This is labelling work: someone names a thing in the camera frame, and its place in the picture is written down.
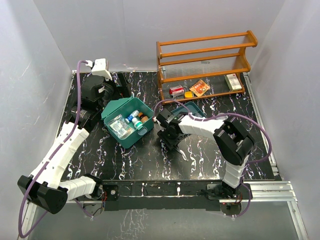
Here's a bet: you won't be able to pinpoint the small black scissors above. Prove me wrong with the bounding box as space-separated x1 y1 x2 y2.
175 147 189 162

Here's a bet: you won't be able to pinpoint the blue white bandage roll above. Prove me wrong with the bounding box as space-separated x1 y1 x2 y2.
125 110 139 123

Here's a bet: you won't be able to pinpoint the brown medicine bottle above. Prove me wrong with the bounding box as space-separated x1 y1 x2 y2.
137 112 149 124

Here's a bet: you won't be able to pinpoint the clear bag of plasters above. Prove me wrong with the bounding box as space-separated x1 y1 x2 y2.
107 114 134 140

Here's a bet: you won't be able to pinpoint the white spray bottle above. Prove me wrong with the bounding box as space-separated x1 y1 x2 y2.
131 117 143 130

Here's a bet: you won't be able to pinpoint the blue divided tray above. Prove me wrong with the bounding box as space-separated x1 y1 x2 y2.
171 101 206 118

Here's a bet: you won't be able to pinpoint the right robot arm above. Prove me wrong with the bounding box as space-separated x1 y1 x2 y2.
153 109 255 199

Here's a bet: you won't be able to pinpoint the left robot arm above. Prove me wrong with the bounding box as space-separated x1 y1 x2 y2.
17 72 132 214

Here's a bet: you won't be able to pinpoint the red white medicine box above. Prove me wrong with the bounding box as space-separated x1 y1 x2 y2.
169 85 185 98

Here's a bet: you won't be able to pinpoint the white green medicine box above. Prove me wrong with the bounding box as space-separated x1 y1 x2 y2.
224 73 242 92

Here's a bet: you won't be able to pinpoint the yellow tape measure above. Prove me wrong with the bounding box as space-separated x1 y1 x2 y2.
184 91 194 99

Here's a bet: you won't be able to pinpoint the orange snack packet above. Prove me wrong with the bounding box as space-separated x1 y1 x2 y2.
189 79 211 97

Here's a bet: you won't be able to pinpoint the wooden shelf rack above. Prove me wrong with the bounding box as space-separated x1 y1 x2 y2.
156 30 258 103

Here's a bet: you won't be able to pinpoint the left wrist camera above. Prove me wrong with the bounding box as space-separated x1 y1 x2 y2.
85 58 112 81

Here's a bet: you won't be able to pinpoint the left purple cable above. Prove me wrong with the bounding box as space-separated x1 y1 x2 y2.
17 59 92 238

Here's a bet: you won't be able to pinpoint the purple cable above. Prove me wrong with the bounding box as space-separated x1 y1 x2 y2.
17 59 92 238
152 99 273 217

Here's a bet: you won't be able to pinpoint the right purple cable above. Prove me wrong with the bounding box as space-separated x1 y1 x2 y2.
152 99 273 217

